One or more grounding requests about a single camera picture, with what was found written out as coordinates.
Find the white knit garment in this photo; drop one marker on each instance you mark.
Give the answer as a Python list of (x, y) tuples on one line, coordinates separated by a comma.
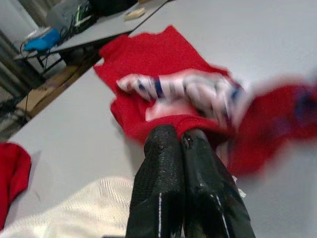
[(74, 210)]

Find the red shirt striped collar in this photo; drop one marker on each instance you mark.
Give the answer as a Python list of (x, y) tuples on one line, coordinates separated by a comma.
[(153, 57)]

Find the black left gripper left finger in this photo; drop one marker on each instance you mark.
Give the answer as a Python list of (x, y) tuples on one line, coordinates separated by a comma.
[(158, 178)]

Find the grey patterned curtain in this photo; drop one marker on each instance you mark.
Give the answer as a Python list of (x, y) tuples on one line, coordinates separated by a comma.
[(15, 74)]

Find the grey plastic case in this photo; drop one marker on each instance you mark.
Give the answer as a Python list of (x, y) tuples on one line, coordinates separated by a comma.
[(57, 12)]

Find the brown cardboard box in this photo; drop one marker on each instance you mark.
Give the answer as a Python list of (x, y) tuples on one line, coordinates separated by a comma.
[(42, 94)]

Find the red jacket white stripes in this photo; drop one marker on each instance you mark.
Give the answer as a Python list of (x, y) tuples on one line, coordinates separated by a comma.
[(12, 173)]

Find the beige block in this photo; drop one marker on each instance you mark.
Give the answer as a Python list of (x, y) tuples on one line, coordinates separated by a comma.
[(135, 13)]

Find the blue plastic device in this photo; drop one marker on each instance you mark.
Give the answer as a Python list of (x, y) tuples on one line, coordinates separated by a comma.
[(42, 41)]

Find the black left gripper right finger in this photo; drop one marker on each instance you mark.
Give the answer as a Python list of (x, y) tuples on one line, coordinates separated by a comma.
[(210, 186)]

